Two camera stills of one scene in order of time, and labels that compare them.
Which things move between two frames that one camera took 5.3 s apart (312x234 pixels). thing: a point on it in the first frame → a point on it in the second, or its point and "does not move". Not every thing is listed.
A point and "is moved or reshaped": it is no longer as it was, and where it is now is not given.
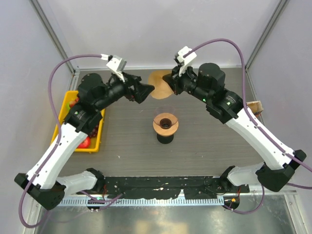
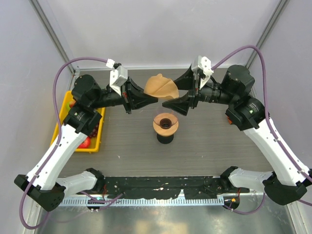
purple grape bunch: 93,134 does not move
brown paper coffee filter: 161,90 is moved or reshaped
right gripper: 174,80 → 186,81
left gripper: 142,89 → 133,100
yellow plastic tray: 95,140 does not move
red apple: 86,144 does not move
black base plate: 156,187 does not move
